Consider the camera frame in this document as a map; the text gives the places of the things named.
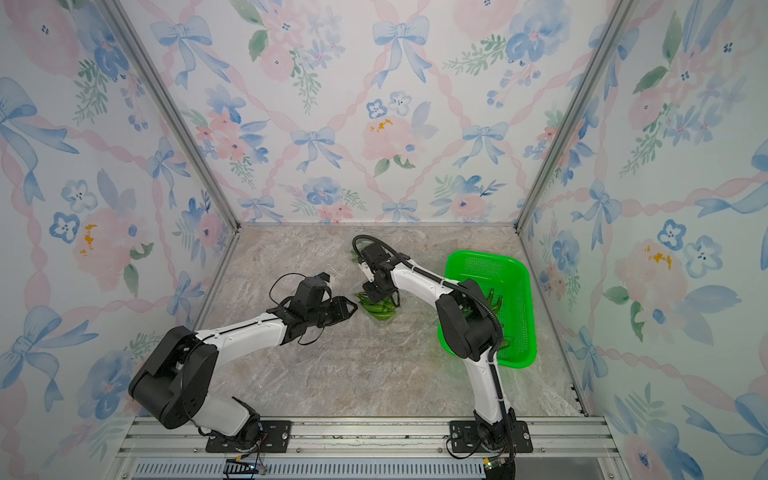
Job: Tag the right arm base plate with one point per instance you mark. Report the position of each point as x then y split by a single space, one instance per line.
472 436

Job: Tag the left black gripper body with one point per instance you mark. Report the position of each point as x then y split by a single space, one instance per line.
317 317

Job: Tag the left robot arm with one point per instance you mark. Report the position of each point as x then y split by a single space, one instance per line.
173 384

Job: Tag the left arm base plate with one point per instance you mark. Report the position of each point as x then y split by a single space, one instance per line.
264 436

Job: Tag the green peppers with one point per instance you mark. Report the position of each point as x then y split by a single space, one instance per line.
495 303

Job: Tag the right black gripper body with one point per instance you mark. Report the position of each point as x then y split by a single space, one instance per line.
374 290

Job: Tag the aluminium front rail frame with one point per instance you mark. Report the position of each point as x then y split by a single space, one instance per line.
369 448

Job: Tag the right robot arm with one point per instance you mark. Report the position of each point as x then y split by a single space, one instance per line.
471 330

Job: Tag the clear pepper container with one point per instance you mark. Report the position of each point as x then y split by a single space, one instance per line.
356 251
381 312

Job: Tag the left aluminium corner post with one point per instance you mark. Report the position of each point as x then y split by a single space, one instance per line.
117 19

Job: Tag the bright green plastic basket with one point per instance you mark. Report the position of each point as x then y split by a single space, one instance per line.
505 282

